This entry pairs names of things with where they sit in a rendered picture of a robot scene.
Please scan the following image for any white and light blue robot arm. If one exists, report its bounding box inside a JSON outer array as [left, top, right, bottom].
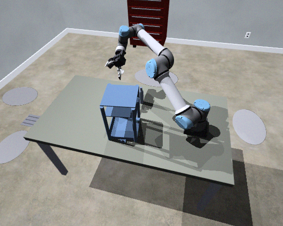
[[116, 24, 210, 131]]

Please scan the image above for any blue shelving unit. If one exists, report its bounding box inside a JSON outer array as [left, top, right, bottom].
[[100, 83, 140, 143]]

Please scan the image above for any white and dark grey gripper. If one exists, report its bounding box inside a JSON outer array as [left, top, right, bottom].
[[105, 50, 126, 80]]

